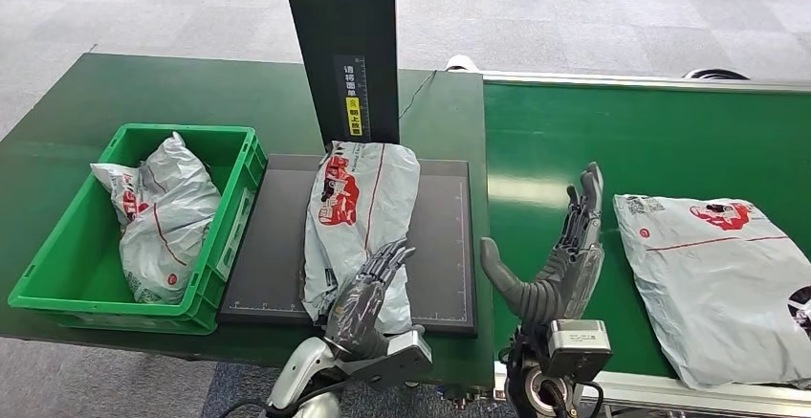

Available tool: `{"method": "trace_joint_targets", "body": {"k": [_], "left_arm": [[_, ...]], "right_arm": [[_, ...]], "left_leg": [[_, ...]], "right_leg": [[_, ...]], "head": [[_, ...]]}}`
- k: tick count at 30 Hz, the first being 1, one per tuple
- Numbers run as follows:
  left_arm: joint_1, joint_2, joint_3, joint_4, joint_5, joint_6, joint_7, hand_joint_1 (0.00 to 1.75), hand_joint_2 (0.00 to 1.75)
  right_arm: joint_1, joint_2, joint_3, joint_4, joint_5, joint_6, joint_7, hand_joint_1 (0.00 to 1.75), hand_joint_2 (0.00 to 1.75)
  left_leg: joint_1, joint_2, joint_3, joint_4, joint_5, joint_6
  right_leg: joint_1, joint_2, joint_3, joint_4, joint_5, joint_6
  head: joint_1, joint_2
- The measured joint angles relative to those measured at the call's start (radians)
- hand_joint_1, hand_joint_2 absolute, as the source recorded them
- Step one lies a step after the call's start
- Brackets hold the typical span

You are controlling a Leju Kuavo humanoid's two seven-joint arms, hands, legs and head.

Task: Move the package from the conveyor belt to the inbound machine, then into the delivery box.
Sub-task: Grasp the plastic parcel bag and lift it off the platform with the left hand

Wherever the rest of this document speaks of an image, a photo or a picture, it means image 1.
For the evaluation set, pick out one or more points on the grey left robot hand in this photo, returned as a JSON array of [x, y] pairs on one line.
[[358, 314]]

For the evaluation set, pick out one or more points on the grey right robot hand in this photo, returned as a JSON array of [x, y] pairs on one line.
[[570, 282]]

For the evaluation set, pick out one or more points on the white poly package red print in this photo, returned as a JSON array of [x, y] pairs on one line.
[[168, 219], [361, 212]]

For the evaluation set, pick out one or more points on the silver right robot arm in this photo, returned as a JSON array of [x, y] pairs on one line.
[[538, 396]]

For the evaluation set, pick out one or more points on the black inbound scanner machine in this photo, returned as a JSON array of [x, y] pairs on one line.
[[443, 231]]

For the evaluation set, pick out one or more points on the large flat white poly package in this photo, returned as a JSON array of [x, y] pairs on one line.
[[716, 295]]

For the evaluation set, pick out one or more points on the green conveyor belt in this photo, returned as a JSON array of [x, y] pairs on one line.
[[665, 142]]

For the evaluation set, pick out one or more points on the black and yellow label sticker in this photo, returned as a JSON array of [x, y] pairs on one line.
[[353, 108]]

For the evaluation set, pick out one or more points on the dark green table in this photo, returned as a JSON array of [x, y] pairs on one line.
[[190, 92]]

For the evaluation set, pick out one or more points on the green plastic crate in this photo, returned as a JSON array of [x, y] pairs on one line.
[[63, 276]]

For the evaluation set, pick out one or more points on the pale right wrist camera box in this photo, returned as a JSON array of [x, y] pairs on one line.
[[580, 339]]

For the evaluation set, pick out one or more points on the aluminium conveyor side rail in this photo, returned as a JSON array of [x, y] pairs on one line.
[[633, 80], [665, 393]]

